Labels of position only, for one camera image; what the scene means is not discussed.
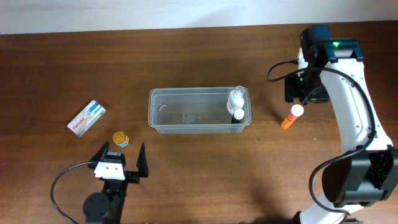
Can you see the clear plastic container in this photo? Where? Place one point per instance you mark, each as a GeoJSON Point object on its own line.
{"type": "Point", "coordinates": [195, 110]}

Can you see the white Panadol box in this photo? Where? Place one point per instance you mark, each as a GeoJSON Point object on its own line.
{"type": "Point", "coordinates": [86, 118]}

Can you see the dark bottle white cap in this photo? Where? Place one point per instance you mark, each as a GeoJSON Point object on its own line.
{"type": "Point", "coordinates": [238, 116]}

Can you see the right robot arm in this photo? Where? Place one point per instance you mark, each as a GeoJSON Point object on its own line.
{"type": "Point", "coordinates": [366, 171]}

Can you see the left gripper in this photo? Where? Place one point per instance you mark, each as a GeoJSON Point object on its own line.
{"type": "Point", "coordinates": [131, 177]}

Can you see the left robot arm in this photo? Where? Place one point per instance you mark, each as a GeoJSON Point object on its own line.
{"type": "Point", "coordinates": [106, 206]}

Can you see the small gold lid jar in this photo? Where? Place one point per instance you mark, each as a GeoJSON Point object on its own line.
{"type": "Point", "coordinates": [120, 139]}

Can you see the orange tube white cap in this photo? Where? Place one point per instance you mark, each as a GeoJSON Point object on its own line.
{"type": "Point", "coordinates": [295, 112]}

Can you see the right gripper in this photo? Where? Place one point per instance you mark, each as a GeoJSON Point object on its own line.
{"type": "Point", "coordinates": [290, 90]}

